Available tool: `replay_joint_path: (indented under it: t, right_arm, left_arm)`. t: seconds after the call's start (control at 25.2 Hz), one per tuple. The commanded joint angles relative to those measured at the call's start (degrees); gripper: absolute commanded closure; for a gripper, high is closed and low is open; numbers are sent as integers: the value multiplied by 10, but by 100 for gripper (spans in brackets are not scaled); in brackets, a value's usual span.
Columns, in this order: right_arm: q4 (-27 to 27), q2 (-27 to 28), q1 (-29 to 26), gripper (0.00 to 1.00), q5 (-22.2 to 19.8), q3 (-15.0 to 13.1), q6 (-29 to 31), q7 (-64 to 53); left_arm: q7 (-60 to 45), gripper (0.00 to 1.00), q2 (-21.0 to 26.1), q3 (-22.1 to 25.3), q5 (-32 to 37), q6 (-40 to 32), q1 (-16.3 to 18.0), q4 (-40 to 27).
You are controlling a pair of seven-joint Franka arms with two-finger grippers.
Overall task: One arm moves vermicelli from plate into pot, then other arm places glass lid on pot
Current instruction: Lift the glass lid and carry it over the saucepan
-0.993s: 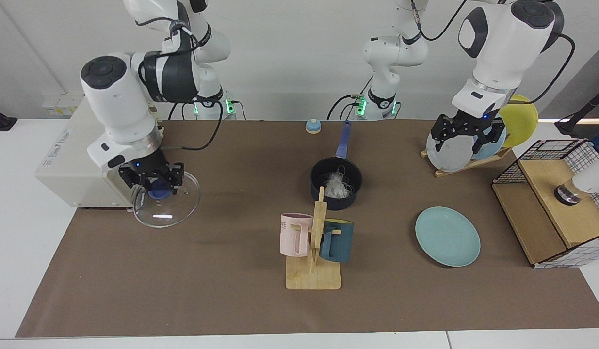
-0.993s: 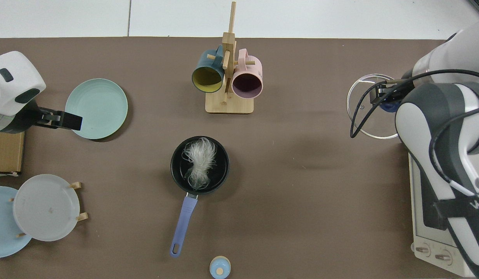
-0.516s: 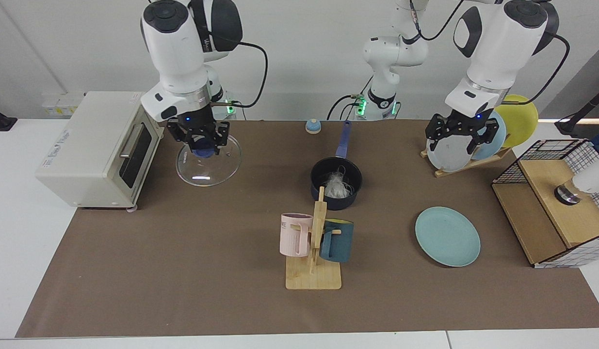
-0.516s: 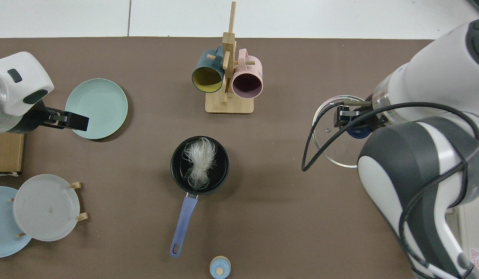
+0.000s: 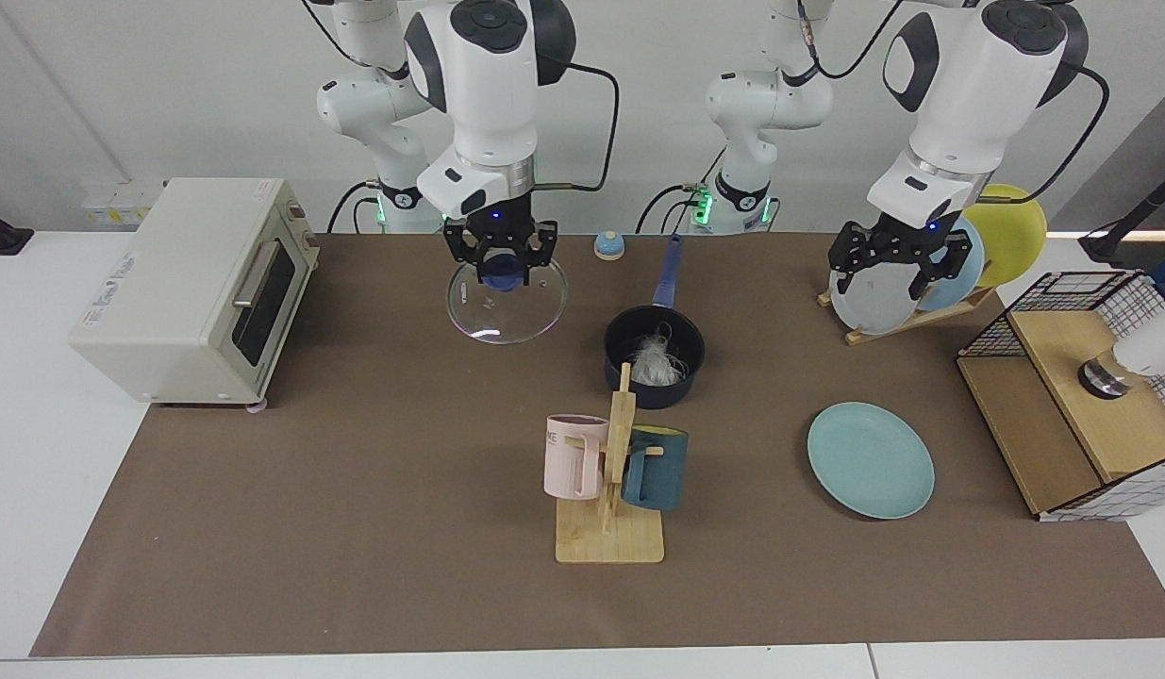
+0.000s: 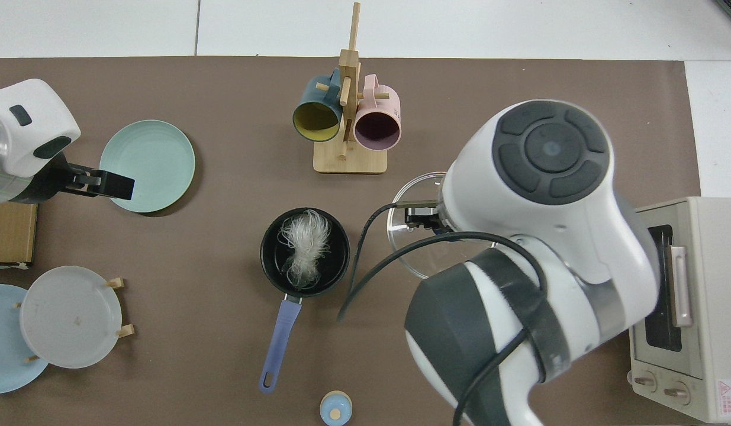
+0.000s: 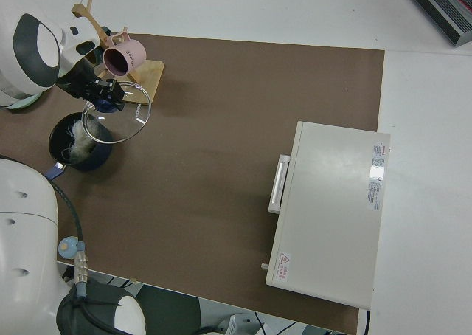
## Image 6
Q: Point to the glass lid with blue knob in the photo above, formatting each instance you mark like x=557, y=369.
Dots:
x=409, y=248

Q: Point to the white vermicelli bundle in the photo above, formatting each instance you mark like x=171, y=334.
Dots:
x=306, y=242

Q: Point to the teal plate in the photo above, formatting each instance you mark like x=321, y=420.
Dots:
x=164, y=154

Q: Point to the wooden plate rack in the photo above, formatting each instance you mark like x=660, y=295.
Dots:
x=115, y=283

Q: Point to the grey plate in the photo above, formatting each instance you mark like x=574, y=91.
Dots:
x=69, y=316

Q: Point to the light blue plate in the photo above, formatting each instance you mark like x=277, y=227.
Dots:
x=1, y=355

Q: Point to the wooden cup stand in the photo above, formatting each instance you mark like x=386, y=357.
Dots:
x=350, y=160

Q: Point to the pink cup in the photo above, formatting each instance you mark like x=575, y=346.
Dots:
x=377, y=130

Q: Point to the dark teal cup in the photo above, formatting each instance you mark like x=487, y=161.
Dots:
x=315, y=121

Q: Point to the brown table cloth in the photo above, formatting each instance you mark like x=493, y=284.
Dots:
x=193, y=355

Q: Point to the small blue round thing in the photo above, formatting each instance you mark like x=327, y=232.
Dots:
x=335, y=409

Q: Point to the pale toaster oven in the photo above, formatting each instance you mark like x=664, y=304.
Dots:
x=714, y=266

